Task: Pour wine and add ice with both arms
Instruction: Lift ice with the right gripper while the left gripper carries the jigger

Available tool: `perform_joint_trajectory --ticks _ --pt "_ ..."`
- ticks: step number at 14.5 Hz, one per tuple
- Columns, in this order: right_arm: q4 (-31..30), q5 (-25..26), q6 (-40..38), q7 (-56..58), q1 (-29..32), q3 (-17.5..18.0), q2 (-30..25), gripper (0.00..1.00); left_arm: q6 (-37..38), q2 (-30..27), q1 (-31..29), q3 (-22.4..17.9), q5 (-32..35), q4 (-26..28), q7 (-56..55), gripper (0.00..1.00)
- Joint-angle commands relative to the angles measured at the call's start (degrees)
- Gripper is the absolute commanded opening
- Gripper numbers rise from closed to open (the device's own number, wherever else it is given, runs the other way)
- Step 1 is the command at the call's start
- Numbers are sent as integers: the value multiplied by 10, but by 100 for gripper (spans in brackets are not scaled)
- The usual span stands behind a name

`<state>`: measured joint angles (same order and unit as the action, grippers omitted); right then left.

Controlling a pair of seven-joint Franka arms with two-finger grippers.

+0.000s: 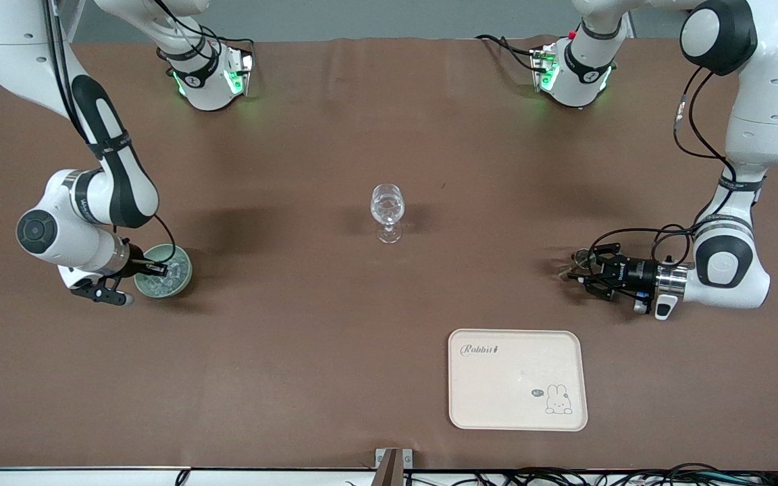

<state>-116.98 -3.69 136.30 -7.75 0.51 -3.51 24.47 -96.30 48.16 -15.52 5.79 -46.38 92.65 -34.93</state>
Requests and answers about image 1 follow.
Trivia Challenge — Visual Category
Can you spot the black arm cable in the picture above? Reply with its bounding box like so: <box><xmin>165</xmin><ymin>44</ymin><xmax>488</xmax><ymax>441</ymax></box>
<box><xmin>590</xmin><ymin>66</ymin><xmax>741</xmax><ymax>271</ymax></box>
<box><xmin>43</xmin><ymin>0</ymin><xmax>178</xmax><ymax>265</ymax></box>

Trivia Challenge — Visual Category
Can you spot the grey metal camera bracket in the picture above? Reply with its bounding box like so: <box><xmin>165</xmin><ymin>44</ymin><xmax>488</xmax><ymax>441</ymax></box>
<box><xmin>374</xmin><ymin>448</ymin><xmax>413</xmax><ymax>486</ymax></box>

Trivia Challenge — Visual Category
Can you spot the steel double jigger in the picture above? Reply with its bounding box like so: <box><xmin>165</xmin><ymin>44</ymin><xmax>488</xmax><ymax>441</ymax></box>
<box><xmin>570</xmin><ymin>248</ymin><xmax>600</xmax><ymax>281</ymax></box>

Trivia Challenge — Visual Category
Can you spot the black floor cable bundle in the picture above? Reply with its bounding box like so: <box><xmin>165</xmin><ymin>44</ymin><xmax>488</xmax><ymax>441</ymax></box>
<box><xmin>403</xmin><ymin>462</ymin><xmax>778</xmax><ymax>486</ymax></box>

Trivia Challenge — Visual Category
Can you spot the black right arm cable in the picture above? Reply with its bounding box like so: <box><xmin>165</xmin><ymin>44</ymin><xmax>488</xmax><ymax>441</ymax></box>
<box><xmin>43</xmin><ymin>0</ymin><xmax>178</xmax><ymax>265</ymax></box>

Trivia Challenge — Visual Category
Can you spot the pale green ceramic bowl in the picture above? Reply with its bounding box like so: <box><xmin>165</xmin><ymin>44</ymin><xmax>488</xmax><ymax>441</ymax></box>
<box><xmin>134</xmin><ymin>244</ymin><xmax>193</xmax><ymax>298</ymax></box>

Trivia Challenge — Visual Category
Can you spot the black base cable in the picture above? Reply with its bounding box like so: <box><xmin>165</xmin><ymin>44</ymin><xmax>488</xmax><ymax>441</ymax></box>
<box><xmin>199</xmin><ymin>26</ymin><xmax>256</xmax><ymax>52</ymax></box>
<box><xmin>475</xmin><ymin>34</ymin><xmax>542</xmax><ymax>72</ymax></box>

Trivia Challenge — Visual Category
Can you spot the clear ice cubes pile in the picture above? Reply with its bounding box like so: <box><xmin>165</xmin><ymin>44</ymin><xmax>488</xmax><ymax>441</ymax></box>
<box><xmin>142</xmin><ymin>267</ymin><xmax>184</xmax><ymax>296</ymax></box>

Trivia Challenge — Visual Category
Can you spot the black left base cable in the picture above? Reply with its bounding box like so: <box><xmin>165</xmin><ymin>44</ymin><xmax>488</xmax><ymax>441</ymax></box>
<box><xmin>475</xmin><ymin>34</ymin><xmax>542</xmax><ymax>72</ymax></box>

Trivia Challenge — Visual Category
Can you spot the clear stemmed wine glass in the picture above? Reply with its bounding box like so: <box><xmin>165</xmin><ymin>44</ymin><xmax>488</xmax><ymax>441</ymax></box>
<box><xmin>370</xmin><ymin>184</ymin><xmax>405</xmax><ymax>244</ymax></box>

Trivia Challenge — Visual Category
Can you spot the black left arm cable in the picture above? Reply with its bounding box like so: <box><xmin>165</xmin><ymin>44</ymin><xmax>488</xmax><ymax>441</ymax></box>
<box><xmin>590</xmin><ymin>66</ymin><xmax>741</xmax><ymax>271</ymax></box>

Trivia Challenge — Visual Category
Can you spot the white rabbit print tray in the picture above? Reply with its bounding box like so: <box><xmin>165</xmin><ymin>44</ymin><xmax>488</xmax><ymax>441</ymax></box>
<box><xmin>448</xmin><ymin>329</ymin><xmax>588</xmax><ymax>431</ymax></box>

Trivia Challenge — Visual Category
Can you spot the black right base cable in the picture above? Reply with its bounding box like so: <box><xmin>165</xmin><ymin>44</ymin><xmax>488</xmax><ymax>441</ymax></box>
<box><xmin>199</xmin><ymin>26</ymin><xmax>256</xmax><ymax>52</ymax></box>

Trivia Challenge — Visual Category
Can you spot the brown table cover cloth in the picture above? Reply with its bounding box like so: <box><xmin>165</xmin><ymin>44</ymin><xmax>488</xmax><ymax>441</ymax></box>
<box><xmin>0</xmin><ymin>35</ymin><xmax>778</xmax><ymax>472</ymax></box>

